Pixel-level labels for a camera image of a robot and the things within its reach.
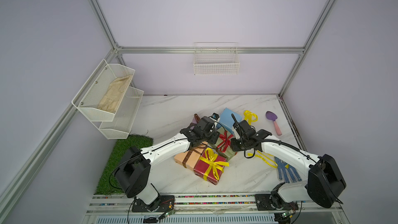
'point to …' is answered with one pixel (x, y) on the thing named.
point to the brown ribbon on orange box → (199, 149)
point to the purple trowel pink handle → (273, 116)
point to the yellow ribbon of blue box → (252, 117)
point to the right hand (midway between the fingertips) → (234, 147)
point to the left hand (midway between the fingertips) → (214, 134)
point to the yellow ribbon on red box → (211, 159)
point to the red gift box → (201, 166)
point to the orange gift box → (189, 158)
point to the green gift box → (229, 154)
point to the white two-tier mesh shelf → (107, 95)
